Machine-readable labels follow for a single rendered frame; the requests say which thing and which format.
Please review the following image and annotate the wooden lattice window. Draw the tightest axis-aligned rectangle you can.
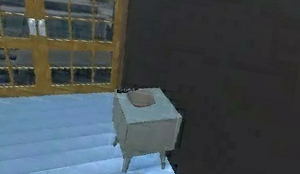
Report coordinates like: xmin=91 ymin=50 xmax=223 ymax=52
xmin=0 ymin=0 xmax=136 ymax=128

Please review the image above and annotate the small black flat object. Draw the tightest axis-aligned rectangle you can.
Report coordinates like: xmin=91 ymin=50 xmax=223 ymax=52
xmin=116 ymin=85 xmax=139 ymax=97

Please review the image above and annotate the brown round bowl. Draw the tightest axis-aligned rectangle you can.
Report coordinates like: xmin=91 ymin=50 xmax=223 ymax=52
xmin=124 ymin=87 xmax=158 ymax=111

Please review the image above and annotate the beige square side table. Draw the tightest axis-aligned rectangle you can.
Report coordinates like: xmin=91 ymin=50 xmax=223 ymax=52
xmin=101 ymin=80 xmax=187 ymax=174

